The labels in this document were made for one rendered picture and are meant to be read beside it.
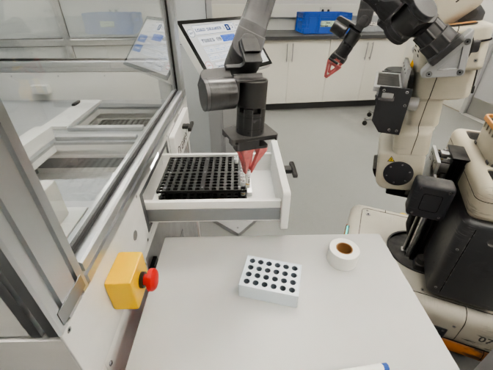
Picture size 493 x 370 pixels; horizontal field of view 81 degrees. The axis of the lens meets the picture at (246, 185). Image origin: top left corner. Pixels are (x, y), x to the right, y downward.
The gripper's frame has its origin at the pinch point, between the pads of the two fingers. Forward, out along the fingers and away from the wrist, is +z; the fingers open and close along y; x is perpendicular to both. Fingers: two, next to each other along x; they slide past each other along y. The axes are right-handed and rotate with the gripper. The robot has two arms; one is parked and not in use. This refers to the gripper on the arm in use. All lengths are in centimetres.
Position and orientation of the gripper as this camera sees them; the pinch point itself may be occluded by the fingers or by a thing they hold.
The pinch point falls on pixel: (247, 169)
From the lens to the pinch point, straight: 64.5
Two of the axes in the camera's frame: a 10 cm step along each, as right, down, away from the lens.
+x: 3.9, 5.2, -7.6
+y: -9.2, 1.8, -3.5
